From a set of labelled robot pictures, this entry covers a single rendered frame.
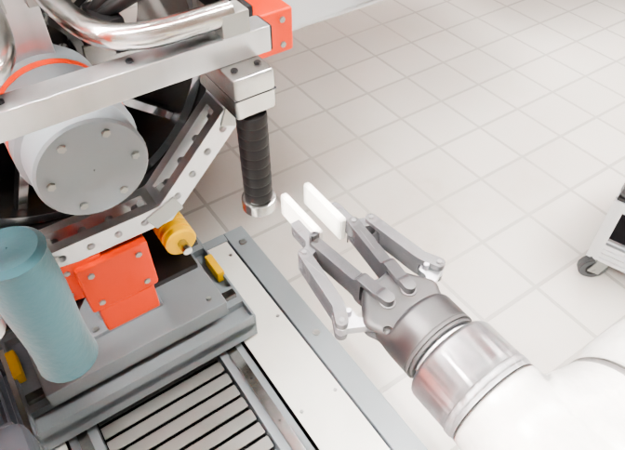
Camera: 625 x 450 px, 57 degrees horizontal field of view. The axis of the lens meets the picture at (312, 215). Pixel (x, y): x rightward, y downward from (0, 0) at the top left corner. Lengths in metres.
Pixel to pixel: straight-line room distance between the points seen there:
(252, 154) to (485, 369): 0.35
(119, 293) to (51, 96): 0.53
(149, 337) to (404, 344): 0.85
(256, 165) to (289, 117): 1.49
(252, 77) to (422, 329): 0.31
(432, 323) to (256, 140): 0.29
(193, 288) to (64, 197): 0.69
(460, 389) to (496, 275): 1.24
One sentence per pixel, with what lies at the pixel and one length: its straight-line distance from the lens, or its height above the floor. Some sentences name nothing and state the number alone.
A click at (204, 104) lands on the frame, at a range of 0.95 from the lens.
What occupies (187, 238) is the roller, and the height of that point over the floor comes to 0.52.
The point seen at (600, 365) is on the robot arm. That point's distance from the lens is 0.53.
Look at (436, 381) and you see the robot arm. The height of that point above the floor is 0.85.
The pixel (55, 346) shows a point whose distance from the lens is 0.89.
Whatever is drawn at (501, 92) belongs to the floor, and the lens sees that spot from 2.42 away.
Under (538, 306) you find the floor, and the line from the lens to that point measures 1.68.
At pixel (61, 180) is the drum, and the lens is 0.69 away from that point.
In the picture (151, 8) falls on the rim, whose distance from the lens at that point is 1.09.
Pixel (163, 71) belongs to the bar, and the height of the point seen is 0.97.
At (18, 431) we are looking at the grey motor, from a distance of 1.06.
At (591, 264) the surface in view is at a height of 0.06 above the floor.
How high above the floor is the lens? 1.28
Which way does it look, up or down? 46 degrees down
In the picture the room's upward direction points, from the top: straight up
